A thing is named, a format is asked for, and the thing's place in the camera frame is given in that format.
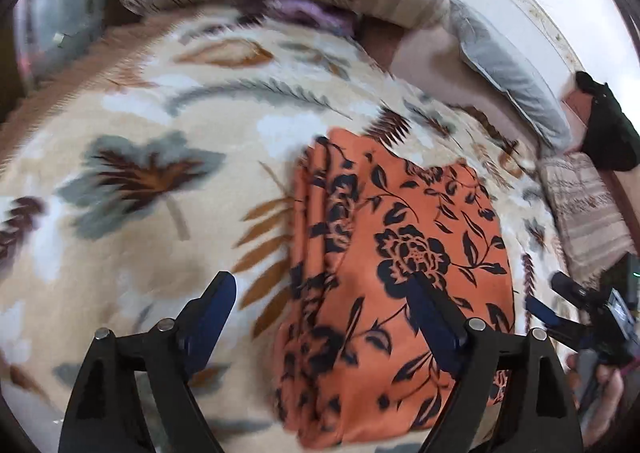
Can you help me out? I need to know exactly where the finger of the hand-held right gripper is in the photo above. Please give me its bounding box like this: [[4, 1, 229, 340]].
[[551, 271, 603, 310], [525, 295, 592, 350]]

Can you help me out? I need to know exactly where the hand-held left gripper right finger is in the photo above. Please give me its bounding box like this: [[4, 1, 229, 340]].
[[406, 272, 584, 453]]

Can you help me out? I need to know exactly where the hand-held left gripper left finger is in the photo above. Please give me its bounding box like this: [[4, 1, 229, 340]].
[[57, 271, 237, 453]]

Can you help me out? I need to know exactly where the orange black floral garment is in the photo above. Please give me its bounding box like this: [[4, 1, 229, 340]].
[[272, 128, 516, 449]]

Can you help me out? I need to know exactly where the person's right hand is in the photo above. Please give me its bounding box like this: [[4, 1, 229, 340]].
[[565, 353, 627, 445]]

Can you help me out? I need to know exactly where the beige striped cushion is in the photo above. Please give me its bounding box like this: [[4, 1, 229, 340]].
[[539, 152, 639, 280]]

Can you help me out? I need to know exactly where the cream leaf print blanket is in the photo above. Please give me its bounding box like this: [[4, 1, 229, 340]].
[[0, 8, 591, 453]]

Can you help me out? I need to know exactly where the dark cloth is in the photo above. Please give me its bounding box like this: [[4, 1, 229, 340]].
[[575, 70, 640, 172]]

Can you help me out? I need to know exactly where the grey pillow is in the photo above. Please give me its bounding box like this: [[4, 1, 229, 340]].
[[447, 0, 574, 152]]

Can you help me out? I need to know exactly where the pink pillow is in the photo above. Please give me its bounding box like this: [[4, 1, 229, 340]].
[[357, 16, 541, 135]]

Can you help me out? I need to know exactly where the purple cloth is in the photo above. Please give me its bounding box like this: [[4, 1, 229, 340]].
[[260, 0, 359, 37]]

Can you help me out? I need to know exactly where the glass-fronted cabinet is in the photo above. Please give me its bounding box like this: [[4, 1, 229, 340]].
[[14, 0, 114, 86]]

